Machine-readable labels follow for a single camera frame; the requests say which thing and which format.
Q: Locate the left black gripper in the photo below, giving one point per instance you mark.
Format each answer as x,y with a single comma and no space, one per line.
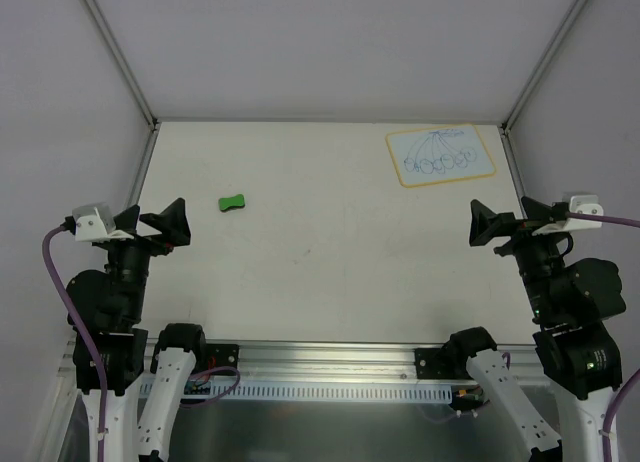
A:
142,240

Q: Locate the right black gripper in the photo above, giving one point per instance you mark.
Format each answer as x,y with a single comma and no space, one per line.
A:
516,235

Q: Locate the green whiteboard eraser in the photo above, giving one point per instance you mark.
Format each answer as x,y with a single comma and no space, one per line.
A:
231,203

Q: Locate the yellow-framed small whiteboard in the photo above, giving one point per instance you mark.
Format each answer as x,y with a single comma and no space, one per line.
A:
441,154

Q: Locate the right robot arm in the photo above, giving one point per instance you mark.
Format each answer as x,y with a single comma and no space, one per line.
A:
569,304

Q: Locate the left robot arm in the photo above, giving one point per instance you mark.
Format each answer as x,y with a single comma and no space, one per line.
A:
131,406

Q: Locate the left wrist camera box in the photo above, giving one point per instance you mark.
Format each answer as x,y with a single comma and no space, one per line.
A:
96,224

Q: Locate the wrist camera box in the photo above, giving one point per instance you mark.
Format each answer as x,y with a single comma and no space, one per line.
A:
96,224
575,212

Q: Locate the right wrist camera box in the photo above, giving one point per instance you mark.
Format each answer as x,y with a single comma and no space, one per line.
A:
575,212

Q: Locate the right aluminium frame post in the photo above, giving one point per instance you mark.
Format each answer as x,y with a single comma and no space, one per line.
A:
533,82

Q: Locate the aluminium frame post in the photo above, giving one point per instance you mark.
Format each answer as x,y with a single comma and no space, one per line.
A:
533,82
118,57

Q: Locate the left aluminium frame post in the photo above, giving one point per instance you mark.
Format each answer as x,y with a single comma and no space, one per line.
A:
118,57

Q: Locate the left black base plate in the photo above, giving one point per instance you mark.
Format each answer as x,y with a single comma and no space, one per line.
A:
219,355

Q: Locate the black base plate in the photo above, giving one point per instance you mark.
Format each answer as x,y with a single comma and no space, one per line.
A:
435,364
219,355

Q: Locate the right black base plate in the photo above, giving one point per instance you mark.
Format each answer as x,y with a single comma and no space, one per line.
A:
435,364

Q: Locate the aluminium front rail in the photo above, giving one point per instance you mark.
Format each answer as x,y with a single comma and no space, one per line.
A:
343,362

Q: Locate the white slotted cable duct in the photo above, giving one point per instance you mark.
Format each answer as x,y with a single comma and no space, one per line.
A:
410,393

